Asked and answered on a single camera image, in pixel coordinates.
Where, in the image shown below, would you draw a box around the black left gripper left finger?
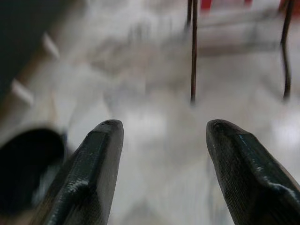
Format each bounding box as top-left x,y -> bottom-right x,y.
28,119 -> 124,225

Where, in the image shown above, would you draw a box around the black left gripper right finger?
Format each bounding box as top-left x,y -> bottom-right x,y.
206,119 -> 300,225

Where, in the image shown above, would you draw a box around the black round rubbish bin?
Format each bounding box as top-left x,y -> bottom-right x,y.
0,120 -> 68,218

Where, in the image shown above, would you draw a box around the thin brown metal leg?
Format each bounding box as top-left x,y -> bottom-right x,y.
187,0 -> 199,104
279,0 -> 295,99

